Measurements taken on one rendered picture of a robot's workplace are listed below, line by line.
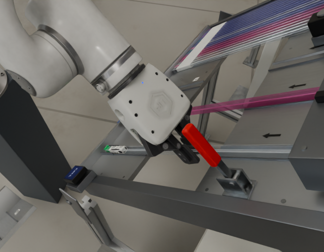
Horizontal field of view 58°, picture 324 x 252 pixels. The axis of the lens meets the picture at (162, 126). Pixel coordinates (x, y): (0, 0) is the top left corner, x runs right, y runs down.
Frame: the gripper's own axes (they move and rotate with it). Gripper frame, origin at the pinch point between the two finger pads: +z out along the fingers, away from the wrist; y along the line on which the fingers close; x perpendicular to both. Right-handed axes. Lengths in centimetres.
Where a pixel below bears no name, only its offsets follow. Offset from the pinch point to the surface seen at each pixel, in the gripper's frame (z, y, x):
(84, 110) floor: -11, 41, 127
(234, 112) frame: 33, 62, 54
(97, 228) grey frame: 11.3, -13.4, 44.9
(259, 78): 36, 94, 57
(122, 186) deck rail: -2.1, -9.5, 10.0
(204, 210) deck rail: 2.3, -9.9, -9.1
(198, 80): -1.8, 24.2, 15.0
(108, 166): -3.1, -4.5, 23.3
